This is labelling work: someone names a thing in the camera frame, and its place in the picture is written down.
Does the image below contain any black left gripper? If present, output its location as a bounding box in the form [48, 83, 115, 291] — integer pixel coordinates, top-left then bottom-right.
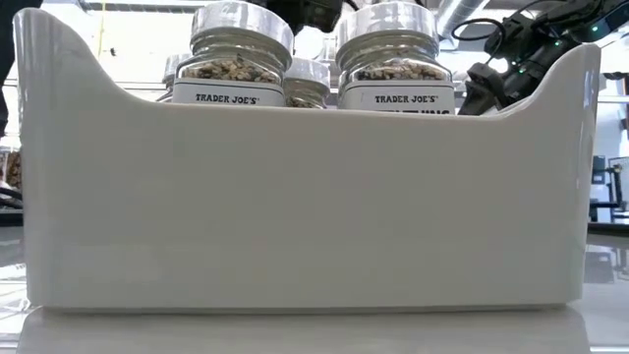
[266, 0, 346, 35]

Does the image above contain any black background workstation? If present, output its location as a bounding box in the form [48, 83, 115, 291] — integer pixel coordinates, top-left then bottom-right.
[588, 154, 629, 223]

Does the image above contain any white plastic storage bin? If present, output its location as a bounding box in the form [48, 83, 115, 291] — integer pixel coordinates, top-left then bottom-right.
[13, 7, 603, 312]

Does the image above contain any smooth silver ventilation duct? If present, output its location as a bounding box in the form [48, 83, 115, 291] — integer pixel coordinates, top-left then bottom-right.
[431, 0, 492, 40]

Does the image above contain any brown orange spice packet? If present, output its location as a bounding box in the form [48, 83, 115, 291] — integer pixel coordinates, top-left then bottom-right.
[0, 147, 24, 192]

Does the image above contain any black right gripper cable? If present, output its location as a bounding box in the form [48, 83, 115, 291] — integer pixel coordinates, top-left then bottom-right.
[450, 17, 507, 50]

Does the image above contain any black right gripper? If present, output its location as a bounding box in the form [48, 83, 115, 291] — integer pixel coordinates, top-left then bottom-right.
[457, 12, 566, 117]

